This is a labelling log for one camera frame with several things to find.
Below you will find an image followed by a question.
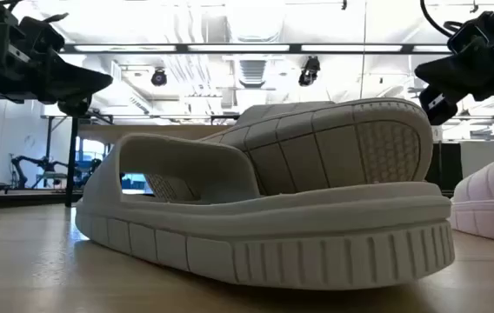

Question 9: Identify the beige wooden board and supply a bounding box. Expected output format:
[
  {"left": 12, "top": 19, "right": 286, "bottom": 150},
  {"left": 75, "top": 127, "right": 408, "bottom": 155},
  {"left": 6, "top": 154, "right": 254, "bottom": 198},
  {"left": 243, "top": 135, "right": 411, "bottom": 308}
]
[{"left": 77, "top": 124, "right": 230, "bottom": 145}]

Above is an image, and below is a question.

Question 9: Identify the grey rubber slide sandal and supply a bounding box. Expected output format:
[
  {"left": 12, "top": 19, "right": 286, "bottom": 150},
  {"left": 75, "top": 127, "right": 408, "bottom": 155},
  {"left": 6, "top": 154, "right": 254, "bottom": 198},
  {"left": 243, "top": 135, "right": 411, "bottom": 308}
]
[
  {"left": 75, "top": 132, "right": 456, "bottom": 291},
  {"left": 144, "top": 97, "right": 434, "bottom": 203}
]

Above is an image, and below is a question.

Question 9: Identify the black cabinet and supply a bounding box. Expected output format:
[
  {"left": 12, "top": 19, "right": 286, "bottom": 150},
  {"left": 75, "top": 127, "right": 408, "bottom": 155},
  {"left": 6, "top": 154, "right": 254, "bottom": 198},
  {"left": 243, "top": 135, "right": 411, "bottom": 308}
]
[{"left": 424, "top": 141, "right": 464, "bottom": 193}]

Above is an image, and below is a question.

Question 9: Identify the large black ceiling spotlight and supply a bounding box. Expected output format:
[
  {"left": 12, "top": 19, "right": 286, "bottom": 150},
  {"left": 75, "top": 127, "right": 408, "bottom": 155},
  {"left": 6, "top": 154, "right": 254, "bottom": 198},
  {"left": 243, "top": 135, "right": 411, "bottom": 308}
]
[{"left": 297, "top": 56, "right": 322, "bottom": 88}]

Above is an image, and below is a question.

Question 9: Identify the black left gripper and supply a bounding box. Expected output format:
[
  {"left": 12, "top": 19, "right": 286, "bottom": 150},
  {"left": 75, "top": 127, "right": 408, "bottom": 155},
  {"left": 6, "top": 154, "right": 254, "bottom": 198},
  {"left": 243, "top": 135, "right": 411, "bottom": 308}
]
[{"left": 0, "top": 0, "right": 114, "bottom": 118}]

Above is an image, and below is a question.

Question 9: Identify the black overhead frame beam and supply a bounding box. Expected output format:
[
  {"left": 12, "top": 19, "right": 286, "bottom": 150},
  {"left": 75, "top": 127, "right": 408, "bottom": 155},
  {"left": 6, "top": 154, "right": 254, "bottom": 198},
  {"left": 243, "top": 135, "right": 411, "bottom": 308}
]
[{"left": 60, "top": 43, "right": 452, "bottom": 56}]

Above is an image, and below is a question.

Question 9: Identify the black metal frame post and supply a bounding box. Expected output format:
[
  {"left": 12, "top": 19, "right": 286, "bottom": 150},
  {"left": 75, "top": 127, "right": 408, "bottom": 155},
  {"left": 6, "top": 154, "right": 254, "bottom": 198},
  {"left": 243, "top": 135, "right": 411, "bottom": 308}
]
[{"left": 64, "top": 116, "right": 80, "bottom": 208}]

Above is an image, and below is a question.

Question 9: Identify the thin vertical ceiling pole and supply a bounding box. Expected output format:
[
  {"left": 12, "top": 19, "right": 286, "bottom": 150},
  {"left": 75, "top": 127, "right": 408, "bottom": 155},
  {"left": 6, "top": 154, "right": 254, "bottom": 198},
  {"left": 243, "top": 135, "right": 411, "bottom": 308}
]
[{"left": 358, "top": 0, "right": 369, "bottom": 99}]

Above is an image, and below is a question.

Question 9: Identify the pink rubber slide sandal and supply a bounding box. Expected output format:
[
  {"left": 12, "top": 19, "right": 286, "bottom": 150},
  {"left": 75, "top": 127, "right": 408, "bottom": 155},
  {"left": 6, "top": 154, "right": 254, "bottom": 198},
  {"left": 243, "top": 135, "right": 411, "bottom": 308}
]
[{"left": 449, "top": 143, "right": 494, "bottom": 247}]

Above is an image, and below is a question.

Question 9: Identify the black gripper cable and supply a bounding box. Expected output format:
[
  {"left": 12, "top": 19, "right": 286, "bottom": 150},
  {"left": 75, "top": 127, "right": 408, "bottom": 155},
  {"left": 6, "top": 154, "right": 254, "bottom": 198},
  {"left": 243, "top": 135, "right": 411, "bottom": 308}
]
[{"left": 419, "top": 0, "right": 464, "bottom": 38}]

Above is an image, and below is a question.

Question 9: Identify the small black ceiling spotlight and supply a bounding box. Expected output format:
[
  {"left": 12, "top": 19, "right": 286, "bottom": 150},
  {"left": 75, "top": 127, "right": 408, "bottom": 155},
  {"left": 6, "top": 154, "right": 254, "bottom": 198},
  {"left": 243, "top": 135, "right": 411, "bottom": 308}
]
[{"left": 150, "top": 67, "right": 169, "bottom": 88}]

